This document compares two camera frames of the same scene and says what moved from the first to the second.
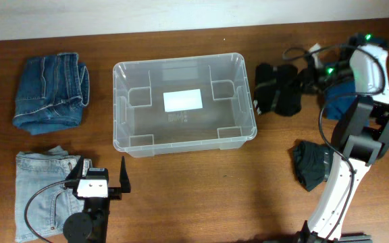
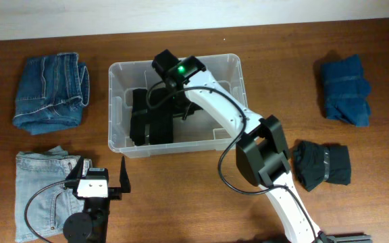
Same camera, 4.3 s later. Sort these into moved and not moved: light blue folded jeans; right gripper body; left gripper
Moved: right gripper body
Not moved: light blue folded jeans; left gripper
